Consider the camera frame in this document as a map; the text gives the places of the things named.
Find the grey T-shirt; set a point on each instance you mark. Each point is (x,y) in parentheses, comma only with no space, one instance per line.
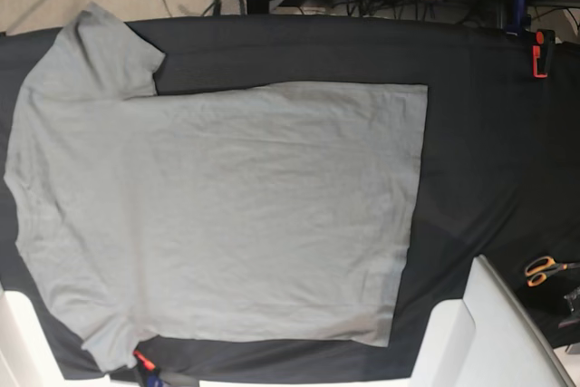
(276,212)

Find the red black clamp right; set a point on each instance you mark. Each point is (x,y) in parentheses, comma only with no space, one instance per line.
(542,52)

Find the small black object right edge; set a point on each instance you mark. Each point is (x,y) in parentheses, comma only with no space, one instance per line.
(572,301)

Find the white bin left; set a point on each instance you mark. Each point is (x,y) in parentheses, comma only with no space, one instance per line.
(26,357)

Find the orange handled scissors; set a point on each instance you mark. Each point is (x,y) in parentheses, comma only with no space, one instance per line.
(539,270)

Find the red blue clamp bottom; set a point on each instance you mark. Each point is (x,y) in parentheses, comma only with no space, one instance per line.
(146,372)

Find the white bin right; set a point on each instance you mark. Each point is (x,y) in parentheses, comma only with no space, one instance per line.
(485,338)

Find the white bin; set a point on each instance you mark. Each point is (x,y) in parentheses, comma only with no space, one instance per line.
(26,357)
(485,338)

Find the black table cloth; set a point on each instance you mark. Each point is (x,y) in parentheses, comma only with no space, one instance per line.
(499,174)

